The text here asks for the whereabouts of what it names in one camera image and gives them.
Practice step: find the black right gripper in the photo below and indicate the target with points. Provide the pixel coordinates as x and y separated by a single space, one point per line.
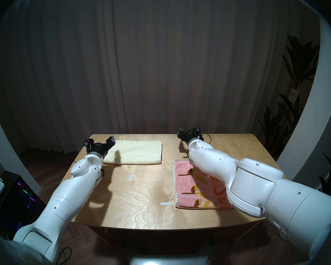
190 134

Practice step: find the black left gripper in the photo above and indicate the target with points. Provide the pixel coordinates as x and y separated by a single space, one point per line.
98 148

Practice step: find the cream terry towel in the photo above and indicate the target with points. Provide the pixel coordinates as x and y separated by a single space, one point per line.
135 155

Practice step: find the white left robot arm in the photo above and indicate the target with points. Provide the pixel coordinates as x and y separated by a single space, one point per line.
63 201

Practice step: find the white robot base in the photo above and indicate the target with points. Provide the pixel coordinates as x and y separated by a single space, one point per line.
165 261

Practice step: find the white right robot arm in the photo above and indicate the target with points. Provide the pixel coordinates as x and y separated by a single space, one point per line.
264 184

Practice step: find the pink blue sun-print towel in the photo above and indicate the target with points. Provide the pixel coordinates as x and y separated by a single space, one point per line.
187 190

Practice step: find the grey pleated curtain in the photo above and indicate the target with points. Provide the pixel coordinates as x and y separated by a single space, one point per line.
154 60

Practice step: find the black computer case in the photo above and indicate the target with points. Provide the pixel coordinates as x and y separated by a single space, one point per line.
19 206

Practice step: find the white plant tag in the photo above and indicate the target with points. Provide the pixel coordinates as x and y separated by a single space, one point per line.
293 95

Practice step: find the tall dark leafy plant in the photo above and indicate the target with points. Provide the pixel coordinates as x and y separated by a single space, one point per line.
300 60

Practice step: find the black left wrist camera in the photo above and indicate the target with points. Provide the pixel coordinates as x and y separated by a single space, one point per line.
111 140

